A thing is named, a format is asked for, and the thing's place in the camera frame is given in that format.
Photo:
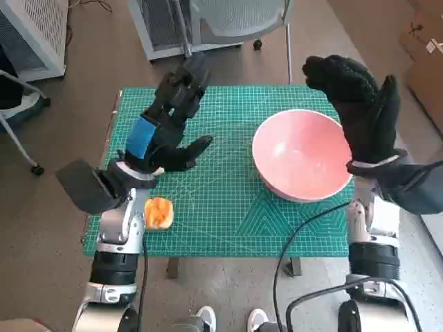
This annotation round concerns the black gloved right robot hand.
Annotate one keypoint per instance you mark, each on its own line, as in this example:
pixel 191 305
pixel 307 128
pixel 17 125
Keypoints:
pixel 363 114

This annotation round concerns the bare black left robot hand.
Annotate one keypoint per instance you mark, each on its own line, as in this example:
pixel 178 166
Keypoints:
pixel 166 138

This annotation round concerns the orange toy bread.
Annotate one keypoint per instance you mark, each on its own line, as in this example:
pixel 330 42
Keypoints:
pixel 159 212

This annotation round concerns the pink bowl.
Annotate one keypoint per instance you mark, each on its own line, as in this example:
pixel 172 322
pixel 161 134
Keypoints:
pixel 294 152

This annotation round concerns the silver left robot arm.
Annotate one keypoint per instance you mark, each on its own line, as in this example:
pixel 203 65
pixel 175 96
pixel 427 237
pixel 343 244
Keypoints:
pixel 117 228

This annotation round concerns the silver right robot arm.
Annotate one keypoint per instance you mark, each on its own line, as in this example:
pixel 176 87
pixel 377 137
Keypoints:
pixel 363 224

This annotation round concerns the green cutting mat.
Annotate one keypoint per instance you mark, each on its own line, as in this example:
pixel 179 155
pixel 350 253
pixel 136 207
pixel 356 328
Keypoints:
pixel 221 138

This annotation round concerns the large cardboard box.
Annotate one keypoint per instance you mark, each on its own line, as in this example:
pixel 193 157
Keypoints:
pixel 429 93

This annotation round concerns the small cardboard box with label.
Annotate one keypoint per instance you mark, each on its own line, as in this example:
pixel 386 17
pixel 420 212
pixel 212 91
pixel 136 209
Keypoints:
pixel 415 48

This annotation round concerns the white perforated cabinet on casters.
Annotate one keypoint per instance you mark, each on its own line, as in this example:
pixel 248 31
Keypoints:
pixel 159 27

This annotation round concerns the dark table leg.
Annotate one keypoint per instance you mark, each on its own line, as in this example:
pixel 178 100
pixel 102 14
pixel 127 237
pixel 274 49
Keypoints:
pixel 293 266
pixel 173 268

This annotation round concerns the gray mesh chair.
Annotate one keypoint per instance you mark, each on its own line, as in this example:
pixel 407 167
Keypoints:
pixel 242 17

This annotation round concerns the white board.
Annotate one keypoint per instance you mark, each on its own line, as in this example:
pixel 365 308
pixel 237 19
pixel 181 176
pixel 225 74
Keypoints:
pixel 434 238

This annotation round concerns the light blue office chair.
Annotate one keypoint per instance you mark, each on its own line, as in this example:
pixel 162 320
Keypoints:
pixel 17 141

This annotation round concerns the person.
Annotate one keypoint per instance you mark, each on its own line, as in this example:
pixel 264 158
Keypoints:
pixel 8 86

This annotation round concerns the large white perforated cabinet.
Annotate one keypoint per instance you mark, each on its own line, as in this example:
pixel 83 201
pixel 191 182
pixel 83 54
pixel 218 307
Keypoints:
pixel 41 27

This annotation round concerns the white shoe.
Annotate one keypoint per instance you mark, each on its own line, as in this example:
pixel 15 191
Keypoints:
pixel 206 318
pixel 257 320

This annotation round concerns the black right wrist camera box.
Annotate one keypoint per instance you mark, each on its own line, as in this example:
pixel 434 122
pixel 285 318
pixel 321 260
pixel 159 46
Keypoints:
pixel 422 193

